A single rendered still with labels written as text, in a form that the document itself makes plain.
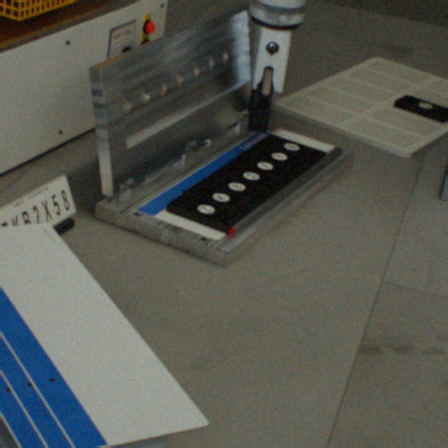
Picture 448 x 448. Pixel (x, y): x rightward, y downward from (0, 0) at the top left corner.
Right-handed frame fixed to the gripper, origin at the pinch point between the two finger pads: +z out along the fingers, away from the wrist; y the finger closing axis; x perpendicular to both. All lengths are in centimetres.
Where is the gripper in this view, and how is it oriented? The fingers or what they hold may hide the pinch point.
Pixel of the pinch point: (258, 112)
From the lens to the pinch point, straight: 194.5
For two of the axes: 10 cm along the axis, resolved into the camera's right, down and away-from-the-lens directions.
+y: 0.4, -4.8, 8.8
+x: -9.9, -1.4, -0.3
